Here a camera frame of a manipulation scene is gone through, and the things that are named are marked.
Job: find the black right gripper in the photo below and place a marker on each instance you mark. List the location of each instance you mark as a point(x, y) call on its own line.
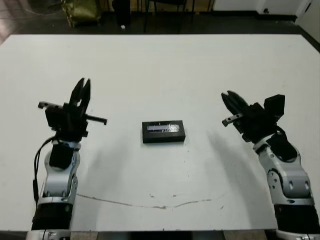
point(257, 125)

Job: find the olive gold bag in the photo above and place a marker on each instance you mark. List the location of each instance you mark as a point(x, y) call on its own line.
point(83, 11)

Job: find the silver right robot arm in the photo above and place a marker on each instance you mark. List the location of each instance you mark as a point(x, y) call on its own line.
point(287, 175)

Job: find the small black round knob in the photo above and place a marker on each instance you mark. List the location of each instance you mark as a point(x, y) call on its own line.
point(266, 10)

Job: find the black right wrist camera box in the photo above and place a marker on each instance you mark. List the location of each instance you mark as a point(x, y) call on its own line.
point(275, 105)

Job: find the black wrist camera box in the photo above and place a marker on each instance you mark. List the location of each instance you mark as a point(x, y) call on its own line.
point(275, 105)
point(55, 117)

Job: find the black chair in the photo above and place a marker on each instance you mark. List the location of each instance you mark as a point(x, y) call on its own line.
point(163, 3)

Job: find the black box lid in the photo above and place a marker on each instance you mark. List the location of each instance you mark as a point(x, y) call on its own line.
point(162, 131)

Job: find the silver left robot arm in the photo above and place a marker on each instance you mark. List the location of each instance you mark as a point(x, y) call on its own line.
point(58, 175)

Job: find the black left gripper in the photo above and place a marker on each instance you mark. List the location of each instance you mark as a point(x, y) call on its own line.
point(72, 125)

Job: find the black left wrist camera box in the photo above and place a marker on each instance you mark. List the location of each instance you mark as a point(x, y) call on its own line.
point(55, 117)

